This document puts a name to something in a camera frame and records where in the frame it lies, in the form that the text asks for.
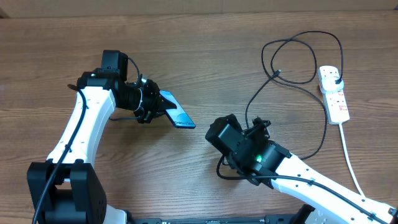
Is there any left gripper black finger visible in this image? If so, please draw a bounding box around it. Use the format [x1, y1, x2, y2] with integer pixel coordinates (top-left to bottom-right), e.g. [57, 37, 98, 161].
[146, 111, 165, 122]
[157, 95, 177, 113]

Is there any Galaxy smartphone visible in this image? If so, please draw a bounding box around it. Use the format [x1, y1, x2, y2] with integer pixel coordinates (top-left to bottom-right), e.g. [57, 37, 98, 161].
[160, 90, 196, 129]

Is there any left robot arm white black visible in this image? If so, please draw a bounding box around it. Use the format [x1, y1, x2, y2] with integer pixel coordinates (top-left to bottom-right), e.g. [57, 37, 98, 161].
[27, 50, 180, 223]

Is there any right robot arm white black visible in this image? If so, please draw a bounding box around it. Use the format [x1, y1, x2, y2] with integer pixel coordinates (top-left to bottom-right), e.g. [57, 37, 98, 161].
[205, 114, 397, 223]

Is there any white USB charger plug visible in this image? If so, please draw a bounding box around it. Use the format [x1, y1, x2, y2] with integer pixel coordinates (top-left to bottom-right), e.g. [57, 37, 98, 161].
[320, 77, 345, 94]

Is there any white power strip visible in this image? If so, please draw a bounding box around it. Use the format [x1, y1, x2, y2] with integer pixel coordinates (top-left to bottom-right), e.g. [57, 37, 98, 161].
[318, 65, 350, 124]

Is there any white power strip cord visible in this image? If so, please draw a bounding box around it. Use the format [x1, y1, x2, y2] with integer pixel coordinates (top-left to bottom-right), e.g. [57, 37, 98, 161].
[338, 123, 368, 197]

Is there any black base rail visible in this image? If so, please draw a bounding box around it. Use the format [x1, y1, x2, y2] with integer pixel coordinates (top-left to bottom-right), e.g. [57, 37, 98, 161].
[133, 214, 296, 224]

